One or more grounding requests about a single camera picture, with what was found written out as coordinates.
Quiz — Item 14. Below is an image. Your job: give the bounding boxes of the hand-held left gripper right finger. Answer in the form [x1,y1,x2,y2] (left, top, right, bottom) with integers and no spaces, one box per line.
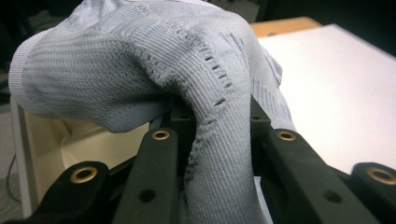
[250,94,382,224]

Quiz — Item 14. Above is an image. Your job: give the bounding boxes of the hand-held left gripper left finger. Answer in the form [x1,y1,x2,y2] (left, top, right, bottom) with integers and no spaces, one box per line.
[111,96,198,224]

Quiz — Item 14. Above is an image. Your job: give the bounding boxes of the beige basket with grey rim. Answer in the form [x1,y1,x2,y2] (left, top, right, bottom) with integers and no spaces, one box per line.
[8,96,154,218]

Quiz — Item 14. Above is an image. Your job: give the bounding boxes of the light blue knit garment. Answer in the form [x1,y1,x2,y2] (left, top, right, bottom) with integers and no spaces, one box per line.
[7,0,297,224]

